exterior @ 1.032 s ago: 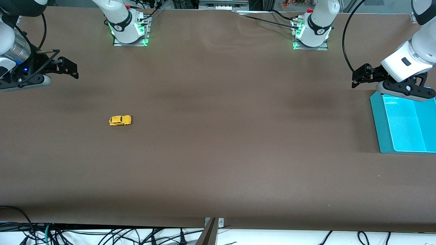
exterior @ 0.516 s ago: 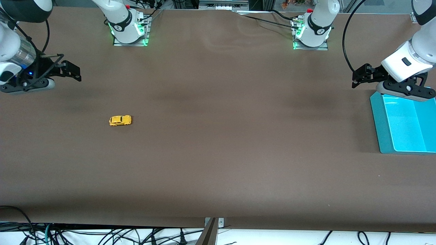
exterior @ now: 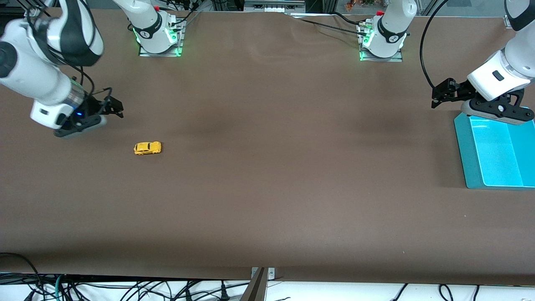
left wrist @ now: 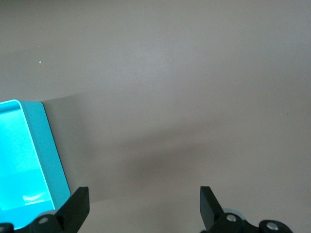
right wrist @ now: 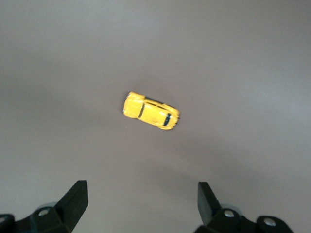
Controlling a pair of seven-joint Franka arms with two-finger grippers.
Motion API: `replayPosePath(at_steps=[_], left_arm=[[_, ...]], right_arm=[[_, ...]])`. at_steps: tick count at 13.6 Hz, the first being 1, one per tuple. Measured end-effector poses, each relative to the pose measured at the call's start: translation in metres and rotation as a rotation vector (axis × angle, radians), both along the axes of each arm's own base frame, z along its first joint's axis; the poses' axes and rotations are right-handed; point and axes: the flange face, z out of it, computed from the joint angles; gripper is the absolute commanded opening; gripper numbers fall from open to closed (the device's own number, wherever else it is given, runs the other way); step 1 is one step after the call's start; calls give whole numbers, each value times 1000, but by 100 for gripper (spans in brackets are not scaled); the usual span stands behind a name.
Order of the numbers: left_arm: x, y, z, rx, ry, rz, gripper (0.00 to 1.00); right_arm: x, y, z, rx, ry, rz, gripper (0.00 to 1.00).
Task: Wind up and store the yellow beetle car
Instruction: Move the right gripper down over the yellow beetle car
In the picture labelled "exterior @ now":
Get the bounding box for brown table support beam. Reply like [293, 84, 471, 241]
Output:
[240, 268, 268, 301]

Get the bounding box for orange background clutter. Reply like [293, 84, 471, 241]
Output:
[344, 0, 379, 11]

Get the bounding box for cyan plastic storage bin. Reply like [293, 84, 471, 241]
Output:
[454, 112, 535, 190]

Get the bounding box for black cable across table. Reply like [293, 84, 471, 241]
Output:
[288, 12, 369, 36]

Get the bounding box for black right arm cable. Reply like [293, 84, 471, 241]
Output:
[23, 0, 114, 122]

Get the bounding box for yellow beetle toy car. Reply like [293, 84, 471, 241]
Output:
[134, 141, 162, 156]

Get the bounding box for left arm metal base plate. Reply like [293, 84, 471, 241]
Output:
[359, 21, 404, 62]

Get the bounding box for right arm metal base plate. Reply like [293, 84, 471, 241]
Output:
[139, 19, 184, 57]

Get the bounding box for aluminium frame rail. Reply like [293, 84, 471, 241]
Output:
[245, 0, 306, 13]

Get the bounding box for black base cable bundle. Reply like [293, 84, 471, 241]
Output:
[159, 0, 202, 28]

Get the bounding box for black looping floor cable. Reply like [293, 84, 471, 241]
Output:
[0, 252, 42, 295]

